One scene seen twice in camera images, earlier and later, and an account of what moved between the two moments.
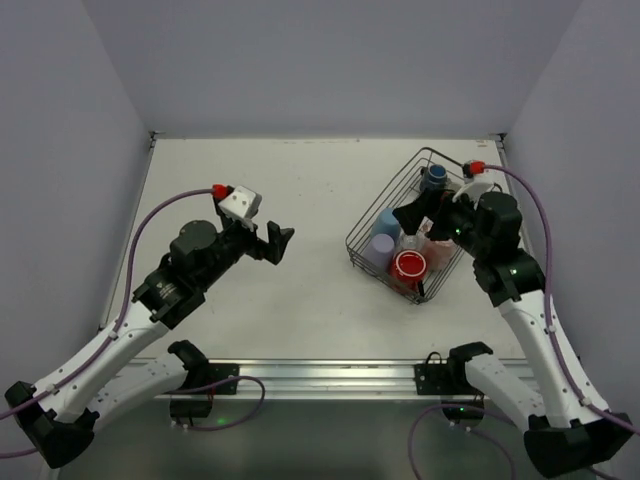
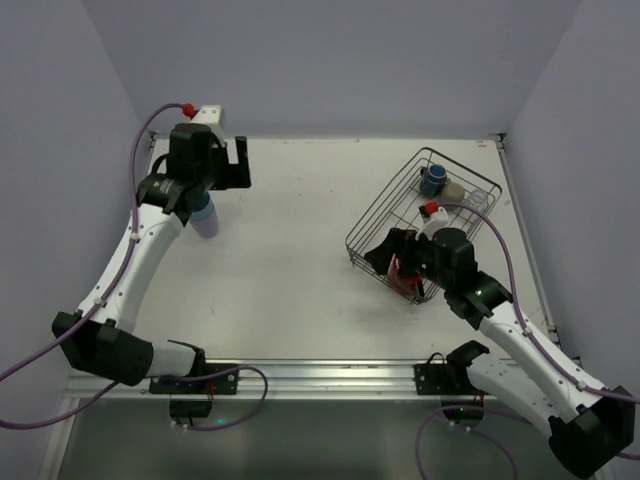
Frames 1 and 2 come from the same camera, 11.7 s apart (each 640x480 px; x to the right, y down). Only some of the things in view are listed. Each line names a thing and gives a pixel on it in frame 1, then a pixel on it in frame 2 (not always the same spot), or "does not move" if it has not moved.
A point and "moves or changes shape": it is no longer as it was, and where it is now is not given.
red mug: x=408 y=269 does not move
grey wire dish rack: x=392 y=241 does not move
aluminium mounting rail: x=181 y=378 does not move
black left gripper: x=258 y=244 to x=232 y=167
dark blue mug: x=435 y=179 does not move
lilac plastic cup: x=381 y=251 moves or changes shape
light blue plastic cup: x=385 y=222 to x=202 y=207
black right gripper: x=430 y=211 to x=405 y=251
